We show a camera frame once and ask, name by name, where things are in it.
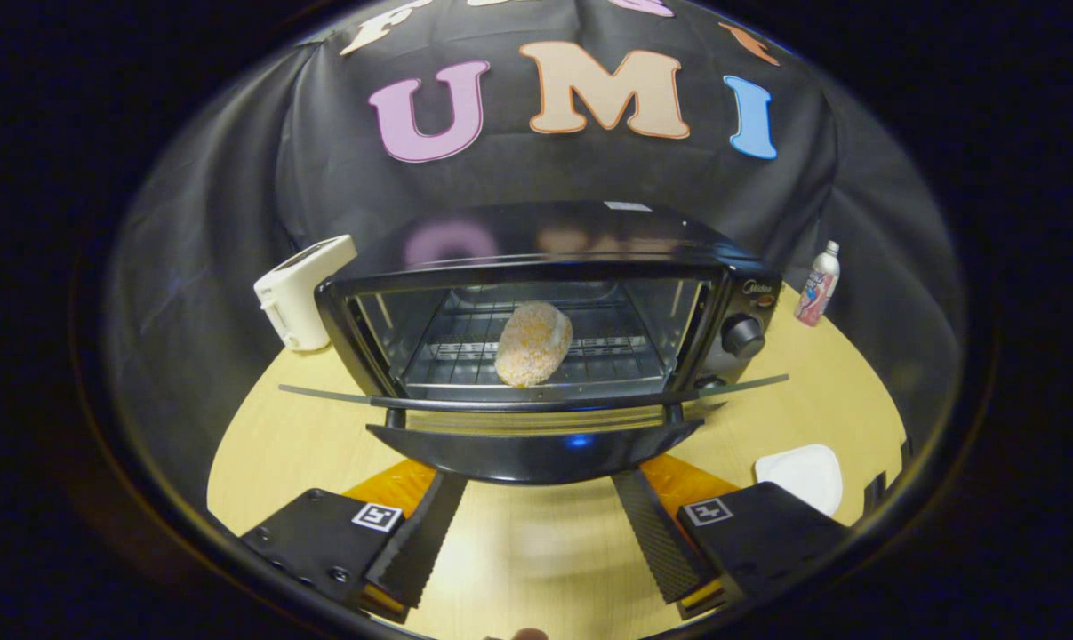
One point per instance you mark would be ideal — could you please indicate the pink and white bottle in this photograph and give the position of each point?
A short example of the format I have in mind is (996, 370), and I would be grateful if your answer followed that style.
(818, 289)

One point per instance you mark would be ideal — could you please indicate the white pop-up toaster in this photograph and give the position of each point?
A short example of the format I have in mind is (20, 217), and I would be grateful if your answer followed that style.
(300, 293)

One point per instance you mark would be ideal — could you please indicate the black bracket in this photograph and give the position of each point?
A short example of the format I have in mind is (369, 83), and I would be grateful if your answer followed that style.
(874, 493)

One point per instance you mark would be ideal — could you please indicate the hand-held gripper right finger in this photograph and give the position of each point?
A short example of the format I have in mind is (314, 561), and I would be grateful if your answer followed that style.
(656, 533)

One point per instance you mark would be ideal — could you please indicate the white square plate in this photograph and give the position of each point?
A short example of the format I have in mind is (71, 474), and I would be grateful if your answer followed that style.
(803, 471)

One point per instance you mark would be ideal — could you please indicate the black toaster oven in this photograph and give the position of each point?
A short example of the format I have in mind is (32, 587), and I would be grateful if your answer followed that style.
(545, 449)

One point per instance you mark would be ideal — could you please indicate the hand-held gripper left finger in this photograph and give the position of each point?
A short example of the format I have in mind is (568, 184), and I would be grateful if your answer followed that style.
(425, 542)

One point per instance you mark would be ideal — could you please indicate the black backdrop cloth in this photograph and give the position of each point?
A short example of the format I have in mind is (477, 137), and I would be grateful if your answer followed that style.
(216, 196)

